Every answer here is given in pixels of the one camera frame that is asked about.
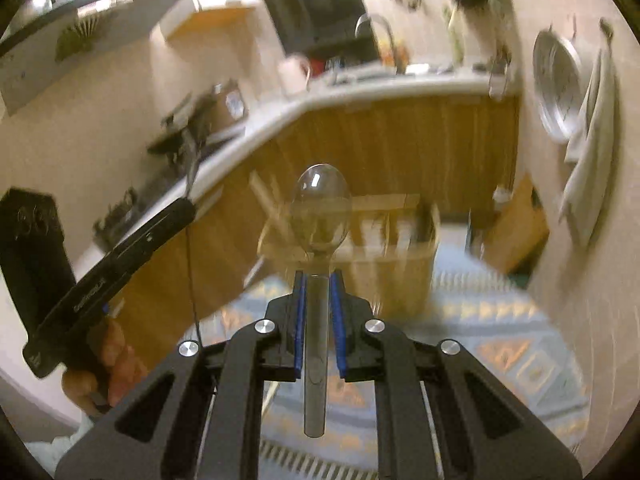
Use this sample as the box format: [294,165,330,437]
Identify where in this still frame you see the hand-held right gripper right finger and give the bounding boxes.
[330,269,583,480]

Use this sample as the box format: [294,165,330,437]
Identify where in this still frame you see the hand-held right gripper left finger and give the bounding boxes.
[55,270,307,480]

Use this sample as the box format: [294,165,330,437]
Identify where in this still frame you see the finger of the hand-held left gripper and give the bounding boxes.
[117,199,197,271]

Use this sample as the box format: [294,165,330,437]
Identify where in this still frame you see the clear plastic spoon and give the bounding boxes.
[291,163,352,437]

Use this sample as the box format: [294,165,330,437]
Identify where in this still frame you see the yellow plastic utensil basket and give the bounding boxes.
[257,192,442,317]

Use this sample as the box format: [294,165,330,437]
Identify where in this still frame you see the hanging kitchen utensils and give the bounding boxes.
[486,42,516,101]

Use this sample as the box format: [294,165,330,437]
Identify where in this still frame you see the person's left hand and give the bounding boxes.
[61,317,148,417]

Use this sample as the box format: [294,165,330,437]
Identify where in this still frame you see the gas stove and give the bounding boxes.
[91,160,193,253]

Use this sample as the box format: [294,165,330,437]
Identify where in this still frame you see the black wok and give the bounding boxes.
[146,94,213,157]

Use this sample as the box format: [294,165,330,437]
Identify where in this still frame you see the brown rice cooker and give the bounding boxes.
[200,79,249,135]

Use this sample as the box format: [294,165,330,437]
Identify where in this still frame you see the patterned tablecloth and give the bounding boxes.
[185,260,593,480]

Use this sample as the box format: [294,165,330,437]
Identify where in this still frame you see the wooden base cabinets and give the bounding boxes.
[107,95,521,361]

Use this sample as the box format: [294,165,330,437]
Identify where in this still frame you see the wooden stool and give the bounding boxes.
[479,174,551,277]

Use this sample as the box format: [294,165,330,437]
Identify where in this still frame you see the white electric kettle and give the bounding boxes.
[277,54,312,97]

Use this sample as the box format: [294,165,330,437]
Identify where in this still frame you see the range hood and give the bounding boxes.
[0,0,199,117]

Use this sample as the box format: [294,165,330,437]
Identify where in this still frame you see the white kitchen countertop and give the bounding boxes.
[95,70,522,261]

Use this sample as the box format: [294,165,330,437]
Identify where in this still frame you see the dark window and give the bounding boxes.
[247,0,382,63]

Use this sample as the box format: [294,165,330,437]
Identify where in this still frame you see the metal faucet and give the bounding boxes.
[355,13,407,74]

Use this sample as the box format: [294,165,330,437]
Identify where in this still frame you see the grey hanging towel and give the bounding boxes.
[556,19,617,252]

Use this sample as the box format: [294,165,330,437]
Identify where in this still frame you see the green bottle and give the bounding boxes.
[446,4,467,63]

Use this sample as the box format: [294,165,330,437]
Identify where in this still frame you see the round metal steamer tray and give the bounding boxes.
[531,29,592,142]

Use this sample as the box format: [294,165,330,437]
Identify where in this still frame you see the thin black cable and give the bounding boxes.
[185,210,205,347]

